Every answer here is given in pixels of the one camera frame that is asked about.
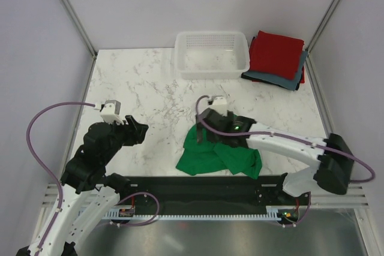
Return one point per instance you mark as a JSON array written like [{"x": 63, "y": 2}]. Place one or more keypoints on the folded dark red t shirt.
[{"x": 302, "y": 80}]

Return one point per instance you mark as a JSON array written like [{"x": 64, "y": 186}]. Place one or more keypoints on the aluminium frame post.
[
  {"x": 75, "y": 20},
  {"x": 332, "y": 7}
]

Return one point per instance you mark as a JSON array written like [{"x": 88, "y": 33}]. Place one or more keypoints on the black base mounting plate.
[{"x": 202, "y": 195}]

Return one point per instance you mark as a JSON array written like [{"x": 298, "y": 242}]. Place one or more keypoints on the white slotted cable duct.
[{"x": 120, "y": 214}]

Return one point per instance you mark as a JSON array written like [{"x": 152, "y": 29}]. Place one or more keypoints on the folded grey blue t shirt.
[{"x": 291, "y": 85}]

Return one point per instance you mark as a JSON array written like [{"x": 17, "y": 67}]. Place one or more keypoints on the green t shirt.
[{"x": 208, "y": 157}]

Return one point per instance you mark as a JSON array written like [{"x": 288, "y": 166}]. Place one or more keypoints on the white plastic basket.
[{"x": 200, "y": 55}]

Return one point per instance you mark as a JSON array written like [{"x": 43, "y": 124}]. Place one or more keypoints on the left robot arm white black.
[{"x": 85, "y": 192}]

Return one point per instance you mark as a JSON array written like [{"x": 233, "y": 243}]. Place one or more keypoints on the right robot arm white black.
[{"x": 328, "y": 160}]

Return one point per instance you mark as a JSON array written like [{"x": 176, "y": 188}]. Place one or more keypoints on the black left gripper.
[{"x": 130, "y": 129}]

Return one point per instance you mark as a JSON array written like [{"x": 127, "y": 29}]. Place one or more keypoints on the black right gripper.
[{"x": 199, "y": 133}]

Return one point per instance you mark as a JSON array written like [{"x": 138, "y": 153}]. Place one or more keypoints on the folded black t shirt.
[{"x": 275, "y": 59}]

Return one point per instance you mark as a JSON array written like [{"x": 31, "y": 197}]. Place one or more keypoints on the right aluminium frame post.
[{"x": 332, "y": 7}]

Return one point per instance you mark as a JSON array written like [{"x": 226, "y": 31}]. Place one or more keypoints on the aluminium extrusion rail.
[{"x": 355, "y": 198}]

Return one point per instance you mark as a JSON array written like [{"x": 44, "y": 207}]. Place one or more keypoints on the left aluminium frame post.
[{"x": 75, "y": 20}]

